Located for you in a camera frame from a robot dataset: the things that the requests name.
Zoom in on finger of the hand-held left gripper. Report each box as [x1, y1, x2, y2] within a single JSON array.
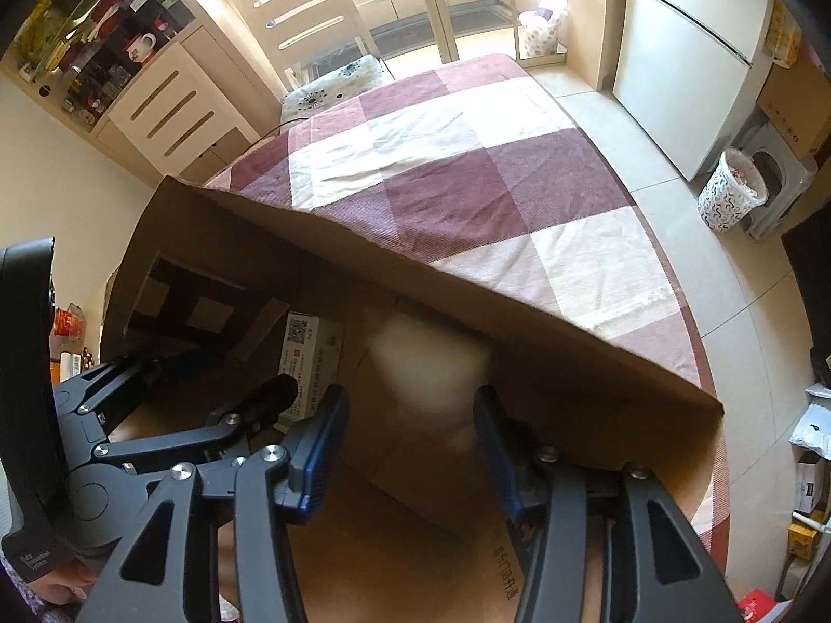
[[91, 373, 301, 487], [55, 347, 228, 432]]

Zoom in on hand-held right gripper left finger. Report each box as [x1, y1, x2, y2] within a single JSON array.
[[78, 384, 352, 623]]

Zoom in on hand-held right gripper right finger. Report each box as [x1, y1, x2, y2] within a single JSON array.
[[473, 386, 744, 623]]

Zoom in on small white printed box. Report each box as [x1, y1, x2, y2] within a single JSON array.
[[276, 313, 345, 432]]

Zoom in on large brown cardboard box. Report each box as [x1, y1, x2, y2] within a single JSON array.
[[100, 175, 725, 623]]

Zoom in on person's left forearm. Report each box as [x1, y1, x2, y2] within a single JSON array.
[[0, 564, 85, 623]]

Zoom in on person's left hand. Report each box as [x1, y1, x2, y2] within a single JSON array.
[[32, 563, 100, 602]]

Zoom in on red printed package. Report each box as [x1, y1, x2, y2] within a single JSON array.
[[52, 304, 88, 340]]

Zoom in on cream cabinet with drawers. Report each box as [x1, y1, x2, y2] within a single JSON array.
[[0, 0, 261, 183]]

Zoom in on purple white checked tablecloth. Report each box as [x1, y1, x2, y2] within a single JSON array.
[[201, 52, 731, 598]]

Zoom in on floral chair cushion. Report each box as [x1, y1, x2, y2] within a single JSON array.
[[279, 55, 397, 124]]

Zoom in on red box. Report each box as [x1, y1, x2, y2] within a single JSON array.
[[740, 587, 789, 623]]

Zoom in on white box black label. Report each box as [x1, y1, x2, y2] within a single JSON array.
[[795, 461, 831, 513]]

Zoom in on grey plastic mailer bag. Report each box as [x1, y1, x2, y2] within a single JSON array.
[[788, 402, 831, 462]]

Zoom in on small yellow box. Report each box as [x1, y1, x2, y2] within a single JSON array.
[[788, 522, 825, 559]]

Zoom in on white patterned waste bin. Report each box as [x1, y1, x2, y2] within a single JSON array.
[[698, 149, 768, 235]]

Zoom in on glass jar yellow contents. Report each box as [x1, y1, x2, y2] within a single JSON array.
[[13, 9, 72, 72]]

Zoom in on black furniture panel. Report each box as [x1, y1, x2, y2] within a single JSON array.
[[782, 208, 831, 371]]

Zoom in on cream slatted wooden chair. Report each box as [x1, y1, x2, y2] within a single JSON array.
[[230, 0, 400, 137]]

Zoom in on grey plastic stool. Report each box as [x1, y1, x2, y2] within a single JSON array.
[[733, 110, 819, 241]]

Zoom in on purple floral waste bin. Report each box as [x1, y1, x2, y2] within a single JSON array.
[[518, 8, 565, 59]]

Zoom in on dark kitchen floor mat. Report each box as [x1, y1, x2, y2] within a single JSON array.
[[370, 1, 514, 56]]

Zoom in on white refrigerator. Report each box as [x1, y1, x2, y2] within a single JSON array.
[[610, 0, 776, 183]]

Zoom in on plain brown cardboard box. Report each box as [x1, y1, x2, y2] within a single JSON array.
[[756, 55, 831, 160]]

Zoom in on yellow patterned bag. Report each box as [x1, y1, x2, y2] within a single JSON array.
[[769, 0, 802, 69]]

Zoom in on black cable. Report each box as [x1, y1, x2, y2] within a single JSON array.
[[253, 113, 309, 144]]

